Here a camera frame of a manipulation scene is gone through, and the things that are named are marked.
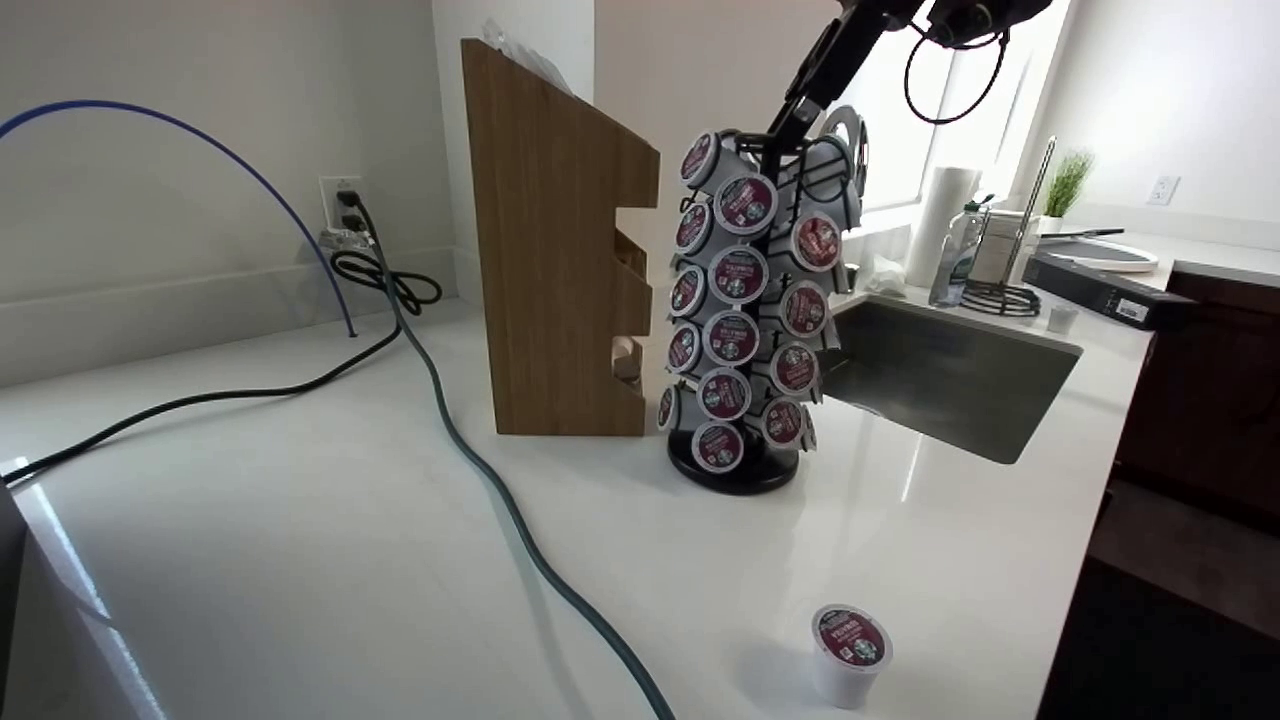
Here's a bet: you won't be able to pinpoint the dark brown cabinet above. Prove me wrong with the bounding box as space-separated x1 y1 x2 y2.
1035 265 1280 720

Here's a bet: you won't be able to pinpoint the wooden tiered organizer stand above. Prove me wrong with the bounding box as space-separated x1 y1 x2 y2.
461 34 666 441

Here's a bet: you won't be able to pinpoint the steel sink basin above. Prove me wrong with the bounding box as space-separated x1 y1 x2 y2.
816 290 1089 469

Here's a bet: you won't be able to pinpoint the blue cable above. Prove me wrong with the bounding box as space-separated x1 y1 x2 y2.
0 97 365 341

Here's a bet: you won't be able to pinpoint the white wall outlet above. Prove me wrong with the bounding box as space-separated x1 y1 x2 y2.
318 171 368 243

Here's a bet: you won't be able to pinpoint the small green plant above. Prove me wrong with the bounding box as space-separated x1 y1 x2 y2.
1039 146 1098 225

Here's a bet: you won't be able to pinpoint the black wire pod rack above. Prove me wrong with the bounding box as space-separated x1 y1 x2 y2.
656 100 873 501

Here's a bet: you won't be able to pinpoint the small tan round object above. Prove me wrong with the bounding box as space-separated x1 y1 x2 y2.
607 332 645 391

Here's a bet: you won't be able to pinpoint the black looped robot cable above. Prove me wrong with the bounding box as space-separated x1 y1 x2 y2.
900 21 1014 131

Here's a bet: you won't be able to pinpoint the white paper towel roll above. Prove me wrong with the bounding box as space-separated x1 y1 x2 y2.
904 165 985 290

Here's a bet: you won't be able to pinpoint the loose red lid coffee pod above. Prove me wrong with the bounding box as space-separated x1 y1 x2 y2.
808 598 896 710

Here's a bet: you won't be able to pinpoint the clear soap bottle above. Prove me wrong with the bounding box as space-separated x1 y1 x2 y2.
928 196 985 308

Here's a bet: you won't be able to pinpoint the teal cable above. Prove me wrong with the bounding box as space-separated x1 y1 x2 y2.
392 308 680 720

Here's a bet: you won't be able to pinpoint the black power cable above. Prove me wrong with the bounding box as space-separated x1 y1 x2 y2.
0 189 450 493

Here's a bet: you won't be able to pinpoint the white paper sheets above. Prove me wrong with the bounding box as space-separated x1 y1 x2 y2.
478 16 575 91

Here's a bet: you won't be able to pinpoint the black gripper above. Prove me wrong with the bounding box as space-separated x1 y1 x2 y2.
761 0 896 168

